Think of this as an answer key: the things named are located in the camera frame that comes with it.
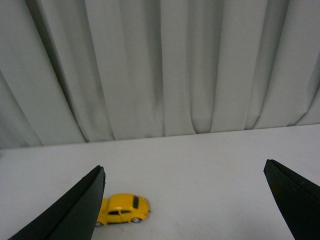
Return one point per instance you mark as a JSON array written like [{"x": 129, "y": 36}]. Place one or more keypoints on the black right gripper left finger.
[{"x": 73, "y": 216}]

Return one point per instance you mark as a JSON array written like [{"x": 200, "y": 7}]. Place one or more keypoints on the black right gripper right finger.
[{"x": 297, "y": 198}]

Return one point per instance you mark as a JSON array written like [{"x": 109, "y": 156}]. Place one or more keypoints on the yellow beetle toy car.
[{"x": 123, "y": 208}]

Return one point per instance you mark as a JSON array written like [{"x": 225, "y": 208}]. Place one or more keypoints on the grey pleated curtain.
[{"x": 84, "y": 71}]

